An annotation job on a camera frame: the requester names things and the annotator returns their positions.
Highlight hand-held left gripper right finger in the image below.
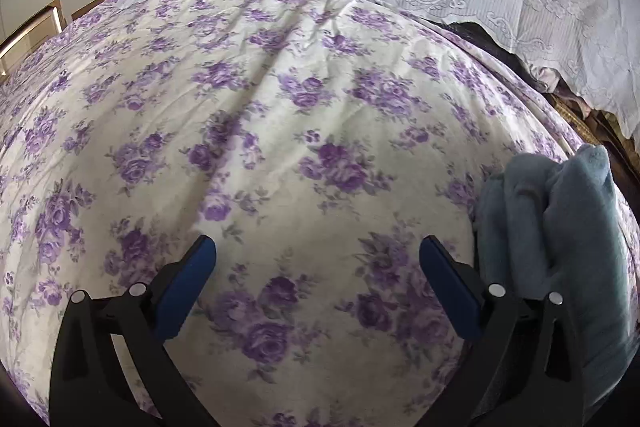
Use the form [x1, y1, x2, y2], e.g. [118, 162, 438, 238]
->
[415, 234, 586, 427]

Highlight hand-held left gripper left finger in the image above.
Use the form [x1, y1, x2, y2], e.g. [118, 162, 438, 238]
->
[49, 234, 221, 427]

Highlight blue fleece garment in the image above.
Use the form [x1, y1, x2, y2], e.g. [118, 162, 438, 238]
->
[472, 144, 640, 425]

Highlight purple floral bedsheet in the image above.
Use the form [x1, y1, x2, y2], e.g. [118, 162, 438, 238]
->
[0, 0, 640, 427]

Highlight brown woven blanket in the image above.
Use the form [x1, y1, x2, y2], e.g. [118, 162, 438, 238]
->
[547, 94, 626, 158]

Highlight pink cloth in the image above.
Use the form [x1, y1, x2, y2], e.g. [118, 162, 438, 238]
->
[532, 67, 583, 105]

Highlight dark cloth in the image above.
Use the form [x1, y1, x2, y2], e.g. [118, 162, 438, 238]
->
[360, 0, 531, 78]

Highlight wooden bedside cabinet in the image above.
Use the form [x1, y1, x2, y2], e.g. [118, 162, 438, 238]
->
[0, 0, 68, 80]

